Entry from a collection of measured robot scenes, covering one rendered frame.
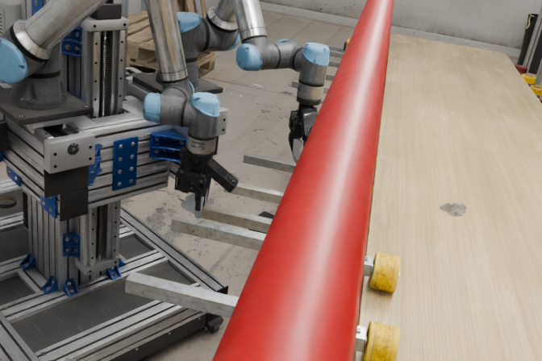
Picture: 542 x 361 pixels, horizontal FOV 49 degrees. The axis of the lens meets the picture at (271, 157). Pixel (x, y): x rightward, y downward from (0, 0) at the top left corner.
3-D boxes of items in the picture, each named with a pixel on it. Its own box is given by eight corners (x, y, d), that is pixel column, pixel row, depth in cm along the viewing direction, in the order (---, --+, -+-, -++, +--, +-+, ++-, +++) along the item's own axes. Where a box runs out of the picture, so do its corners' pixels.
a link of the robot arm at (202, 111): (192, 88, 156) (223, 93, 156) (188, 126, 160) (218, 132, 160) (185, 97, 149) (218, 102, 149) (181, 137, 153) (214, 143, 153)
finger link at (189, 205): (181, 216, 167) (184, 187, 164) (202, 221, 167) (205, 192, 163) (177, 221, 165) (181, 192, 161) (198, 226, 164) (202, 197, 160)
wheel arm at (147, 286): (123, 293, 115) (124, 278, 114) (131, 283, 118) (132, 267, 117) (381, 358, 108) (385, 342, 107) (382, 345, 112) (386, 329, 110)
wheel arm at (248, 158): (242, 165, 212) (243, 154, 210) (244, 161, 215) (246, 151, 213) (364, 190, 206) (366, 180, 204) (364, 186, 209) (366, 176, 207)
